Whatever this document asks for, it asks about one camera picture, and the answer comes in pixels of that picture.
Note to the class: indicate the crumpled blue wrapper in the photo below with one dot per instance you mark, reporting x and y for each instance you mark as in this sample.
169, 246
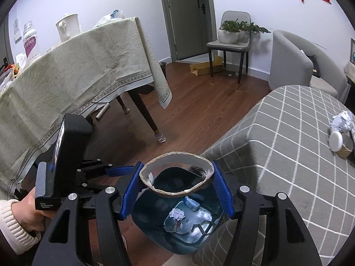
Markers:
192, 203

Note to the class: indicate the black bin with plastic liner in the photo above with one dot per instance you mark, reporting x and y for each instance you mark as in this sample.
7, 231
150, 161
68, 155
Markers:
163, 70

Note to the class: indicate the potted plant in white pot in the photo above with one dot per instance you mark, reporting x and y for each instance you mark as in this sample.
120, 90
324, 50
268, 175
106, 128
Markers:
228, 36

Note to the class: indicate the white ceramic teapot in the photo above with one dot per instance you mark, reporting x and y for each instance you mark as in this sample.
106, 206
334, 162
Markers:
68, 29

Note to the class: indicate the crumpled paper ball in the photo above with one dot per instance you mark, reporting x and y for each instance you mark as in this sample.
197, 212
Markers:
177, 214

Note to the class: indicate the grey armchair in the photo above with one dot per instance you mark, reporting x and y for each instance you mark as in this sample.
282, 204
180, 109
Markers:
291, 58

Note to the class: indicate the silver foil roll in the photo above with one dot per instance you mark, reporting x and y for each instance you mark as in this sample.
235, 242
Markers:
102, 112

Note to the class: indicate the plastic jar with purple label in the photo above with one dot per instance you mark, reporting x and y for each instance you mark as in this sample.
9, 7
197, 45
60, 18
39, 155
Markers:
30, 44

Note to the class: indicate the white round lid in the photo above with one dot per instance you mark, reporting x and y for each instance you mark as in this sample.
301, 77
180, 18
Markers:
335, 141

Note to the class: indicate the brown cardboard tape core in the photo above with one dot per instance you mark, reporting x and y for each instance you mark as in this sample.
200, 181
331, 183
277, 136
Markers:
346, 151

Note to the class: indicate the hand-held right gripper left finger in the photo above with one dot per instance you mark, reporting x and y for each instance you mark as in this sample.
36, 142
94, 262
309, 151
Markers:
133, 191

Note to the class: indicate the dark wooden table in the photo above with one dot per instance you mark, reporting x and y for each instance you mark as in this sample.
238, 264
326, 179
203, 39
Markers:
144, 110

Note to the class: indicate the grey dining chair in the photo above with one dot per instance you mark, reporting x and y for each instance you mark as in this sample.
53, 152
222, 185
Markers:
230, 47

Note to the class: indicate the round table with checked cloth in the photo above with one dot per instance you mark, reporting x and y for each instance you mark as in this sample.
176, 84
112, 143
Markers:
277, 171

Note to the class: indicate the person's left forearm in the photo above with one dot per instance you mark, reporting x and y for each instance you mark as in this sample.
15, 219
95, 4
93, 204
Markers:
14, 232

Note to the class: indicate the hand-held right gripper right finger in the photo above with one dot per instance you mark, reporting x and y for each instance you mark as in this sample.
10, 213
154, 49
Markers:
223, 194

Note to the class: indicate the large crumpled white paper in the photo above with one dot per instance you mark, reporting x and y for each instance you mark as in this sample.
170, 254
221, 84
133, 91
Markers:
344, 120

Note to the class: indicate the black bag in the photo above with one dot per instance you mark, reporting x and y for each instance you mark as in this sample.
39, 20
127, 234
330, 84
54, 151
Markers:
314, 66

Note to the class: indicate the grey door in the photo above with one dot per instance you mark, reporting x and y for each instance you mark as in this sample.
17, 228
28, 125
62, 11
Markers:
188, 19

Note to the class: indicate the side table with beige cloth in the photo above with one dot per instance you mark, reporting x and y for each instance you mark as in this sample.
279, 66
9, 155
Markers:
83, 61

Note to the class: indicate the flat cardboard box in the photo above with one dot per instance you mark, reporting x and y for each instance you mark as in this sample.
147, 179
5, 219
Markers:
203, 68

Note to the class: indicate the beige fringed counter cloth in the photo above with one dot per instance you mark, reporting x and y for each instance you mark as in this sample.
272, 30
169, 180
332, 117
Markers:
350, 70

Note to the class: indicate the blue waste bin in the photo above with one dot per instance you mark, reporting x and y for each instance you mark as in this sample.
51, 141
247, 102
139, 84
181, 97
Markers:
155, 227

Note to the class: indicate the person's left hand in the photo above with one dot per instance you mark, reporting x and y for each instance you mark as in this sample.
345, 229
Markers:
27, 216

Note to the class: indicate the clear plastic bag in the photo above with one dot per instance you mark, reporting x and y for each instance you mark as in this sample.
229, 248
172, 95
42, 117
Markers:
109, 19

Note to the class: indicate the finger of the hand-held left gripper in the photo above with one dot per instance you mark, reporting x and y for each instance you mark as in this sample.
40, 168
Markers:
122, 171
93, 187

